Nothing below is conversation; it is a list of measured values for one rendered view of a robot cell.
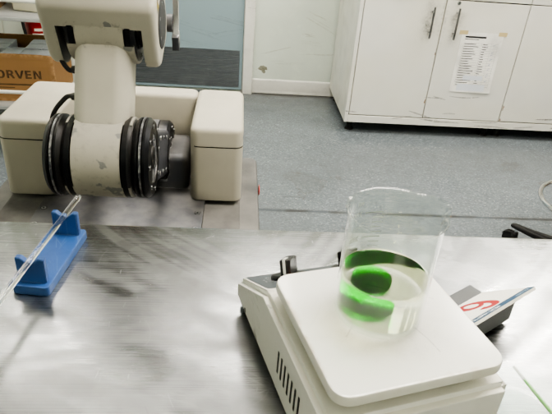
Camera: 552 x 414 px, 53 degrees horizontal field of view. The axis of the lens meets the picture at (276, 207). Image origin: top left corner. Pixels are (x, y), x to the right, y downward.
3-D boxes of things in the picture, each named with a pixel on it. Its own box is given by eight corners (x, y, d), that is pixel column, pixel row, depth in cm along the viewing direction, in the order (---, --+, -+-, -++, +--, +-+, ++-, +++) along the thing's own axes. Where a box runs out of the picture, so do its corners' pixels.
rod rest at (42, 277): (56, 234, 59) (52, 205, 57) (88, 237, 59) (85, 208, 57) (12, 293, 50) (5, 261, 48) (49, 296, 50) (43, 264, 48)
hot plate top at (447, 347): (271, 284, 41) (272, 274, 41) (411, 264, 45) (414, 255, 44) (334, 412, 32) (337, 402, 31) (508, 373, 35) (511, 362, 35)
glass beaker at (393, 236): (360, 359, 35) (382, 246, 30) (314, 296, 40) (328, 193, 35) (448, 333, 37) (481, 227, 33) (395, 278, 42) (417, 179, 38)
